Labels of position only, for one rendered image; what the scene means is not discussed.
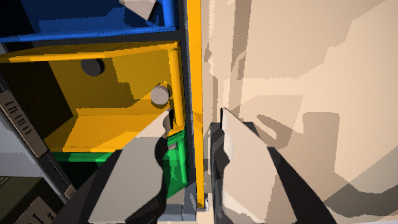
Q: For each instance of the grey bin rack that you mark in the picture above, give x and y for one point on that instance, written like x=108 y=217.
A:
x=14 y=120

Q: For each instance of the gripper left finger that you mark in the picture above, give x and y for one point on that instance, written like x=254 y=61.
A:
x=129 y=187

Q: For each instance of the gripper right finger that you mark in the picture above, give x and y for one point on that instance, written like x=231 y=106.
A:
x=260 y=186

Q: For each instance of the yellow bar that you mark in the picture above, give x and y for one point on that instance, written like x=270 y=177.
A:
x=194 y=24

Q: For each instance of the green open bin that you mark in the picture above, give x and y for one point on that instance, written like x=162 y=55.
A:
x=79 y=166

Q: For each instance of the yellow bin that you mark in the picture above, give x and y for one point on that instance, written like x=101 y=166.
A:
x=75 y=112

